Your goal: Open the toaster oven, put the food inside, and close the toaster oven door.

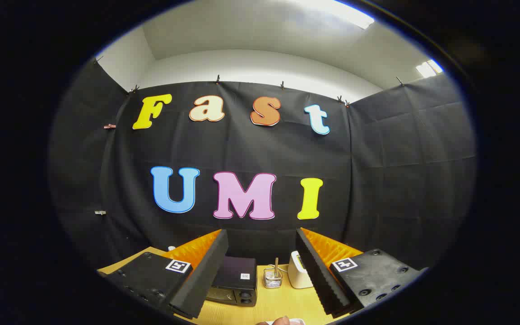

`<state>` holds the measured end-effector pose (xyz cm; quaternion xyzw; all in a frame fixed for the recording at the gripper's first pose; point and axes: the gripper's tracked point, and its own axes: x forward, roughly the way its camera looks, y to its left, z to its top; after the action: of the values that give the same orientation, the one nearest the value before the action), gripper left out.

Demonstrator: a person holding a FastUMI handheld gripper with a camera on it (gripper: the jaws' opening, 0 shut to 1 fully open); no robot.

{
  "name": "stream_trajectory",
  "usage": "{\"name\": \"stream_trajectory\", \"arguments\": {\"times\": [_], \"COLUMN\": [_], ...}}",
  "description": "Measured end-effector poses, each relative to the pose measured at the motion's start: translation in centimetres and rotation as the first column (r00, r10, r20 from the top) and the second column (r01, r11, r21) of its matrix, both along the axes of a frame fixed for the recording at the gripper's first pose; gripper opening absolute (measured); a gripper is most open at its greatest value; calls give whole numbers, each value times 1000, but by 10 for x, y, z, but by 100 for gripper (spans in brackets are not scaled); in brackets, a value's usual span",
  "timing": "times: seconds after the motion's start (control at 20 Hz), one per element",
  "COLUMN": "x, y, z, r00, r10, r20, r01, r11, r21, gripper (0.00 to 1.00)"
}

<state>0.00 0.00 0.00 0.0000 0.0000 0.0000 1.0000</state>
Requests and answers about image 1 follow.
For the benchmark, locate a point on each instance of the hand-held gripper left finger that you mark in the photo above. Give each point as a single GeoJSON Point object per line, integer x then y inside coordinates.
{"type": "Point", "coordinates": [206, 271]}

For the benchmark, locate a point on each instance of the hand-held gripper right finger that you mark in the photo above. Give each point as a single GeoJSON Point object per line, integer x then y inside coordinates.
{"type": "Point", "coordinates": [318, 271]}

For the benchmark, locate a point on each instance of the black toaster oven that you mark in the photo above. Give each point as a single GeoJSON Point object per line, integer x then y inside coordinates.
{"type": "Point", "coordinates": [235, 271]}

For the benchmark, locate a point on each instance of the cream white toaster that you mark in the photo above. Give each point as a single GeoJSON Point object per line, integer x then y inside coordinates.
{"type": "Point", "coordinates": [297, 273]}

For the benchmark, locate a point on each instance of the wooden stick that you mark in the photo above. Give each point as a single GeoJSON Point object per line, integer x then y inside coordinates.
{"type": "Point", "coordinates": [276, 266]}

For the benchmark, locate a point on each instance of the clear stick holder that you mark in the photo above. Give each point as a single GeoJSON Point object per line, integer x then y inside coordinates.
{"type": "Point", "coordinates": [272, 280]}

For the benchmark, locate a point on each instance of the row of black cloth clips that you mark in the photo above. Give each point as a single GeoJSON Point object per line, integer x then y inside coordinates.
{"type": "Point", "coordinates": [217, 80]}

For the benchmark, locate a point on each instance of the ceiling light panel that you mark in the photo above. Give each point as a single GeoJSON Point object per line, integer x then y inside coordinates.
{"type": "Point", "coordinates": [429, 68]}

